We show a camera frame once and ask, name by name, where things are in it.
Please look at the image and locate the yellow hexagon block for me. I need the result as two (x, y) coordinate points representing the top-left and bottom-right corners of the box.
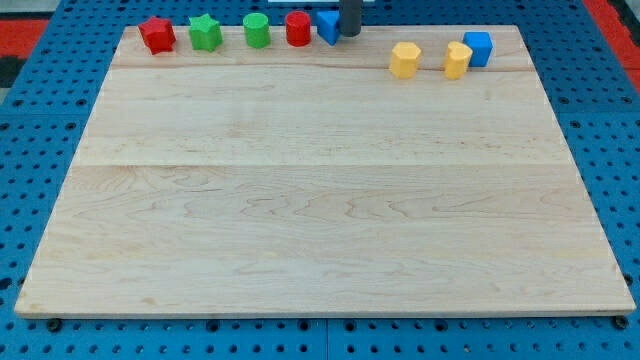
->
(389, 42), (422, 79)

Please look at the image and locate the light wooden board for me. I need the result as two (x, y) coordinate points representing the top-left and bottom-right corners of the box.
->
(15, 25), (636, 319)

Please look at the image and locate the green star block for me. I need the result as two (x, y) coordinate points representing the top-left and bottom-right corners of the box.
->
(189, 13), (224, 52)

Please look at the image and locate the blue triangular block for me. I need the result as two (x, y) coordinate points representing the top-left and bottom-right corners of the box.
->
(316, 10), (340, 46)

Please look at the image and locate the red star block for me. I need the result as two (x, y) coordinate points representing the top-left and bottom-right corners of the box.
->
(138, 16), (176, 55)

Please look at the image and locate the red cylinder block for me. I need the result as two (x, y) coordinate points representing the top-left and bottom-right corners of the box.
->
(285, 11), (311, 47)

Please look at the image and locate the blue cube block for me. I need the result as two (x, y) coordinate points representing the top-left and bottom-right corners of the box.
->
(463, 31), (493, 67)

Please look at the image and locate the green cylinder block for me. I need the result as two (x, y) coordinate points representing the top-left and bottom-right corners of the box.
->
(243, 12), (271, 49)

